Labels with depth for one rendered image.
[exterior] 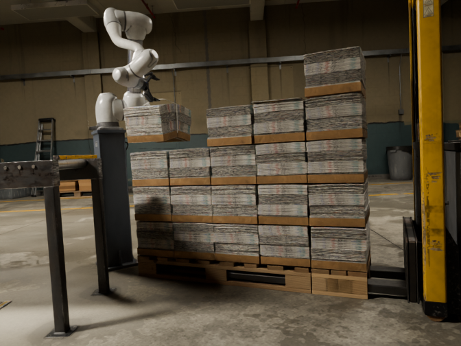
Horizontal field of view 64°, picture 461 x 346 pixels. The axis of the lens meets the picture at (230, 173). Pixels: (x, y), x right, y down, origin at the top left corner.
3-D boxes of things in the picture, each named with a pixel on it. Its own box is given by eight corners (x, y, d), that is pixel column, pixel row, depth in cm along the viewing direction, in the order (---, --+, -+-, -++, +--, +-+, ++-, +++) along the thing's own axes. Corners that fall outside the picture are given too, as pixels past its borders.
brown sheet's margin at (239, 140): (232, 145, 257) (232, 139, 257) (272, 143, 245) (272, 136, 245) (206, 146, 223) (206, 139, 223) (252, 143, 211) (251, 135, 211)
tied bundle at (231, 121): (232, 147, 257) (230, 113, 256) (273, 144, 245) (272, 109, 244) (206, 147, 223) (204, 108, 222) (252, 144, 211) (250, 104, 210)
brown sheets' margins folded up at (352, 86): (322, 249, 237) (316, 97, 232) (371, 252, 226) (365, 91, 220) (310, 268, 202) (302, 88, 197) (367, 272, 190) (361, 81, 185)
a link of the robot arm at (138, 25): (119, 117, 288) (147, 117, 298) (123, 123, 275) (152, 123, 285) (119, 9, 260) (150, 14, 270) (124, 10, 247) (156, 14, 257)
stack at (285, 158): (169, 259, 285) (162, 151, 280) (324, 272, 238) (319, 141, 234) (137, 276, 249) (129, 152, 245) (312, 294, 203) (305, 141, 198)
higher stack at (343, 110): (322, 272, 238) (315, 67, 232) (372, 276, 226) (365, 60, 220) (311, 294, 203) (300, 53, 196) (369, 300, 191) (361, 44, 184)
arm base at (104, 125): (87, 132, 275) (86, 124, 275) (117, 131, 287) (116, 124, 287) (92, 130, 260) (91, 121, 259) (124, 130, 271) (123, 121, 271)
